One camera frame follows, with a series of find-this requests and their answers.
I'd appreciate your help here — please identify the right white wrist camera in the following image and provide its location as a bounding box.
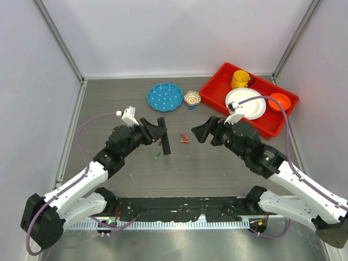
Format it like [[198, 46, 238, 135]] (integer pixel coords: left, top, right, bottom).
[[224, 101, 246, 125]]

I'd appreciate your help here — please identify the perforated cable tray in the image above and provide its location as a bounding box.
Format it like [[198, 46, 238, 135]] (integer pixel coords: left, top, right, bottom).
[[68, 218, 250, 231]]

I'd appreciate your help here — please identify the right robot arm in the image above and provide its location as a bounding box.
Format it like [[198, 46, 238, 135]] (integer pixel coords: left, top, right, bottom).
[[191, 116, 347, 248]]

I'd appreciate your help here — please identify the white paper plate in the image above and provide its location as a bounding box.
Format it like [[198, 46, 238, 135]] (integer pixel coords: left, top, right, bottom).
[[225, 88, 266, 120]]

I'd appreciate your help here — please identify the yellow mug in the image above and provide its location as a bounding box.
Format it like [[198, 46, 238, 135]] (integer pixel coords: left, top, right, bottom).
[[231, 70, 255, 89]]

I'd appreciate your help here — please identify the black remote control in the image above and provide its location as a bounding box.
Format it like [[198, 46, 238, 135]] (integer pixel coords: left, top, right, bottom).
[[157, 117, 171, 156]]

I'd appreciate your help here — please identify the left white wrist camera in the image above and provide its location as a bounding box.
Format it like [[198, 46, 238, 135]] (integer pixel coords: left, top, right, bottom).
[[116, 106, 139, 127]]

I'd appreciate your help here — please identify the small floral dish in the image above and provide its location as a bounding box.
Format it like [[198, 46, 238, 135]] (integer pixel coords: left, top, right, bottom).
[[183, 90, 202, 106]]

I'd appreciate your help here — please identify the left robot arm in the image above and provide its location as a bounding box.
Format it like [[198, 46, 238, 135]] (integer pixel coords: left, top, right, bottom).
[[20, 117, 170, 256]]

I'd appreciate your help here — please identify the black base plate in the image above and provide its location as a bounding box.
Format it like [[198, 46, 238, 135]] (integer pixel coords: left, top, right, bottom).
[[84, 196, 278, 222]]

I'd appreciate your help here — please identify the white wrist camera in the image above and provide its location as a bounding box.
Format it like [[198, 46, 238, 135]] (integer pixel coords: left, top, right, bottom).
[[116, 106, 139, 127], [224, 101, 246, 125]]

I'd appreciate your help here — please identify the blue dotted plate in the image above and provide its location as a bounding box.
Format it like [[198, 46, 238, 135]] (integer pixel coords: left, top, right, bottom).
[[147, 83, 183, 113]]

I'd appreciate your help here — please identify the orange bowl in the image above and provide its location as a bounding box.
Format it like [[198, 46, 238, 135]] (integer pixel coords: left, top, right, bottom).
[[268, 93, 291, 112]]

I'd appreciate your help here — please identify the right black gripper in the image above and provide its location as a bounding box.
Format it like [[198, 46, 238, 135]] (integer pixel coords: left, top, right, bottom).
[[191, 116, 248, 160]]

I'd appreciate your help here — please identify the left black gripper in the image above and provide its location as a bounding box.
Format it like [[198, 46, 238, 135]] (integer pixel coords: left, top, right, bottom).
[[121, 117, 166, 158]]

